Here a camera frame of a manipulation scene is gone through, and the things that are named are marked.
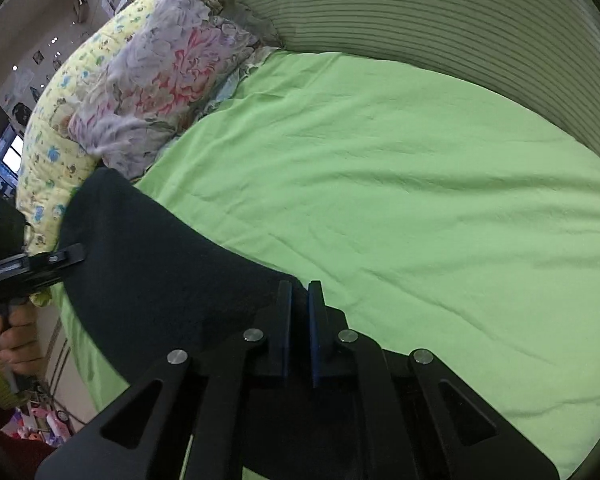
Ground striped headboard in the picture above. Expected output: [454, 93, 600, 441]
[220, 0, 600, 176]

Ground floral purple pillow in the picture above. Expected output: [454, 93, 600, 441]
[67, 0, 281, 181]

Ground black pants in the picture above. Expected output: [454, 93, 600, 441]
[57, 167, 486, 480]

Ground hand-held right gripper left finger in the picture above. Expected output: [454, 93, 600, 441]
[35, 280, 294, 480]

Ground person's left hand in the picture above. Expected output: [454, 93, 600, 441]
[0, 302, 46, 376]

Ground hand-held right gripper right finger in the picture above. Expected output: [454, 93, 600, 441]
[307, 280, 561, 480]

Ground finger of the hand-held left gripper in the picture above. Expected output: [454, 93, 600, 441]
[27, 243, 87, 281]

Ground green bed sheet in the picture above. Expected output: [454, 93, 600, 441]
[50, 50, 600, 480]

